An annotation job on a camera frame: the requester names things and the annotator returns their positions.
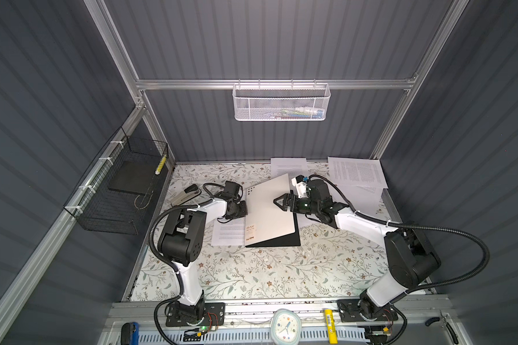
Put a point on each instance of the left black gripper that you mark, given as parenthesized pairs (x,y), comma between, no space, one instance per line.
(242,204)

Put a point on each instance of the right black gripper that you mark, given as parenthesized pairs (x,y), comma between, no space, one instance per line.
(288,198)

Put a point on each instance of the beige black clip folder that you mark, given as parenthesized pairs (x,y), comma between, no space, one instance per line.
(266,225)

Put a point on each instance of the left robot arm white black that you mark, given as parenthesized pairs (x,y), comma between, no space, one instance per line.
(177,237)

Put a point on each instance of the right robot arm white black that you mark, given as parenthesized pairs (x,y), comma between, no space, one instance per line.
(410,256)

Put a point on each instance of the printed paper sheet under folder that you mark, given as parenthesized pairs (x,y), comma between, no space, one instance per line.
(228,234)

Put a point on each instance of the printed paper sheet back centre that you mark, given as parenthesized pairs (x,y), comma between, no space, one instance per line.
(291,166)

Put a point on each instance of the black grey stapler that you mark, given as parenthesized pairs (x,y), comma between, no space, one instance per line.
(186,195)

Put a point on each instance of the printed paper sheet right middle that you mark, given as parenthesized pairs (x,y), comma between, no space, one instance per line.
(367,200)

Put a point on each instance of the printed paper sheet far right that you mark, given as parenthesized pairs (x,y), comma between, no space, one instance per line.
(357,172)

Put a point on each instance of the yellow marker in black basket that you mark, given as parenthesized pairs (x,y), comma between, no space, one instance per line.
(160,165)

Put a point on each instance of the white round clock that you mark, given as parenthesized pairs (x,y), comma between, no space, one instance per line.
(285,328)

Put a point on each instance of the yellow glue stick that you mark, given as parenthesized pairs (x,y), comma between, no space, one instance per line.
(330,324)

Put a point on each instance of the white wire mesh basket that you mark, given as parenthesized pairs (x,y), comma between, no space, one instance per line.
(281,102)

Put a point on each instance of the black wire mesh basket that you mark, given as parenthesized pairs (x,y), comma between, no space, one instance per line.
(121,192)

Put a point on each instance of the blue black tool handle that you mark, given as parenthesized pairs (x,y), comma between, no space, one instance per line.
(129,334)

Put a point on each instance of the black handled pliers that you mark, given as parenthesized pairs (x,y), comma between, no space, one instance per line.
(443,323)

